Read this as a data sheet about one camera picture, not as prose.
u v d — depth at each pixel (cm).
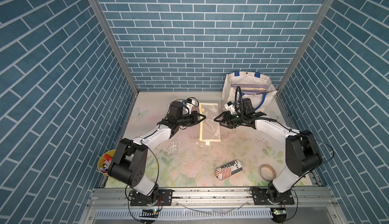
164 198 74
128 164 44
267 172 82
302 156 47
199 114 82
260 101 97
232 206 72
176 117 68
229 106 84
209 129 83
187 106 79
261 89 96
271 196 66
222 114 81
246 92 92
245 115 72
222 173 79
